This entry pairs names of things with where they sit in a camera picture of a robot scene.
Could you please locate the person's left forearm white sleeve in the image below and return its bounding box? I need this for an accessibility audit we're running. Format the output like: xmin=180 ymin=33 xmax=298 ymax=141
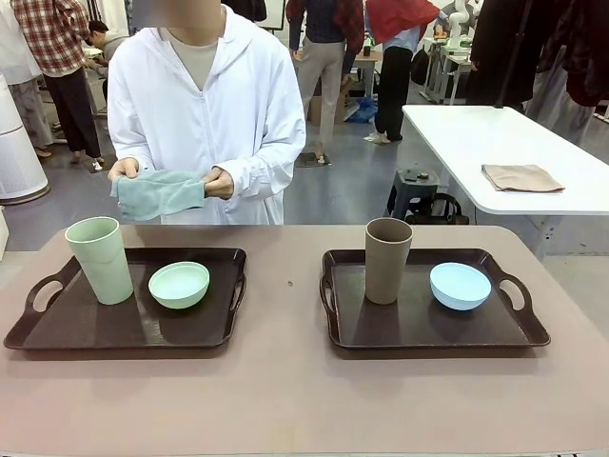
xmin=211 ymin=135 xmax=305 ymax=201

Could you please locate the dark brown tray with handles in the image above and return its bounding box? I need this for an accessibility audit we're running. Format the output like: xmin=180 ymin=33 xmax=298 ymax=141
xmin=3 ymin=247 xmax=248 ymax=352
xmin=320 ymin=248 xmax=552 ymax=350

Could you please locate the person's right hand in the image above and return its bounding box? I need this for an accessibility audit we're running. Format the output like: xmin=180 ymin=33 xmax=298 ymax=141
xmin=108 ymin=159 xmax=140 ymax=183

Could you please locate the teal cloth mat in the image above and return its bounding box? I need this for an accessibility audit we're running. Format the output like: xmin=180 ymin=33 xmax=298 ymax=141
xmin=109 ymin=169 xmax=206 ymax=223

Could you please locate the tall light green cup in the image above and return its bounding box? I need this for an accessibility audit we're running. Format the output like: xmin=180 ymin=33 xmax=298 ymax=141
xmin=64 ymin=216 xmax=135 ymax=306

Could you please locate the background desk with green top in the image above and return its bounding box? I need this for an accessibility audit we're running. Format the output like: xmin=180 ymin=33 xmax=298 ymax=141
xmin=421 ymin=36 xmax=477 ymax=104

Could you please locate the beige cloth mat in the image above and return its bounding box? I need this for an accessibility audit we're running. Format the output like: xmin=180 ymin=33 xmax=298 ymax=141
xmin=481 ymin=164 xmax=566 ymax=194

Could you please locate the light green bowl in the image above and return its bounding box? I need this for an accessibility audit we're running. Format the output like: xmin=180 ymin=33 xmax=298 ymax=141
xmin=147 ymin=261 xmax=211 ymax=310

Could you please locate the white table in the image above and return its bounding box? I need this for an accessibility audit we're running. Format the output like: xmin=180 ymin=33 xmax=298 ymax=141
xmin=402 ymin=104 xmax=609 ymax=261

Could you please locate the blue plastic bag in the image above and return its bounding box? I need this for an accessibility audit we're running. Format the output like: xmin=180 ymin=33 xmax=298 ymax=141
xmin=344 ymin=97 xmax=380 ymax=124

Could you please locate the light blue bowl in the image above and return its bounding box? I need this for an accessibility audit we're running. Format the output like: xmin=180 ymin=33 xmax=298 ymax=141
xmin=429 ymin=261 xmax=493 ymax=312

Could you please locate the person in red jacket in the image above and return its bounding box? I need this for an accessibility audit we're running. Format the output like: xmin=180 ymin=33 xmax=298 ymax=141
xmin=363 ymin=0 xmax=442 ymax=144

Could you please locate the person in black jacket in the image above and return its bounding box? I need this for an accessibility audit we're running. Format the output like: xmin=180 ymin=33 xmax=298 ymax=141
xmin=235 ymin=0 xmax=267 ymax=23

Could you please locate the person's left hand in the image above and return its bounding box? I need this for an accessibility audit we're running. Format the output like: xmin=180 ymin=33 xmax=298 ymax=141
xmin=202 ymin=166 xmax=235 ymax=200

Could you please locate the seated person in grey hoodie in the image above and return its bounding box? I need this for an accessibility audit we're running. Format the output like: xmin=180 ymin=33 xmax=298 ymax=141
xmin=88 ymin=19 xmax=130 ymax=66

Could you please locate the black bag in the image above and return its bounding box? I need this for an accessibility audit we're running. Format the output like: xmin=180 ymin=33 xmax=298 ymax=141
xmin=406 ymin=193 xmax=470 ymax=226

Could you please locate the person in red plaid shirt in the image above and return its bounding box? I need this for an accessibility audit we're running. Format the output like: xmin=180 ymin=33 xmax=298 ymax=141
xmin=10 ymin=0 xmax=104 ymax=166

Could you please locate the dark maroon hanging coat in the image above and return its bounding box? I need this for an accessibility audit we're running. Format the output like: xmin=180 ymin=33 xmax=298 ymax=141
xmin=537 ymin=0 xmax=609 ymax=109

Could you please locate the person's right forearm white sleeve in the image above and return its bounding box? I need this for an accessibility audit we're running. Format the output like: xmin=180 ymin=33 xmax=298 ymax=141
xmin=108 ymin=113 xmax=161 ymax=172

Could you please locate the white cylindrical appliance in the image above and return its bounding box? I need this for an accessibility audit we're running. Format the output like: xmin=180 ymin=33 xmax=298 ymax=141
xmin=0 ymin=73 xmax=50 ymax=206

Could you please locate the whiteboard easel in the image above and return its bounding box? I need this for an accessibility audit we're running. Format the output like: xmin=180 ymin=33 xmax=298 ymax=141
xmin=264 ymin=0 xmax=286 ymax=30

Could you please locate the person in white hooded jacket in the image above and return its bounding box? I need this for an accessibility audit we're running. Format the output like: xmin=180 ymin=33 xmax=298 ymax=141
xmin=107 ymin=0 xmax=306 ymax=226

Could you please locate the black stand pole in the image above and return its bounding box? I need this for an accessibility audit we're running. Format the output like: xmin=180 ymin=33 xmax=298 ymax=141
xmin=494 ymin=0 xmax=532 ymax=109

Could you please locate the grey plastic stool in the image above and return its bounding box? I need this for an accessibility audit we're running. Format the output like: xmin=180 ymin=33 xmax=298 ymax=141
xmin=385 ymin=167 xmax=442 ymax=220

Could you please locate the tall brown cup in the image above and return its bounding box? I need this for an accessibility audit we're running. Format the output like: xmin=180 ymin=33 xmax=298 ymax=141
xmin=364 ymin=217 xmax=414 ymax=306

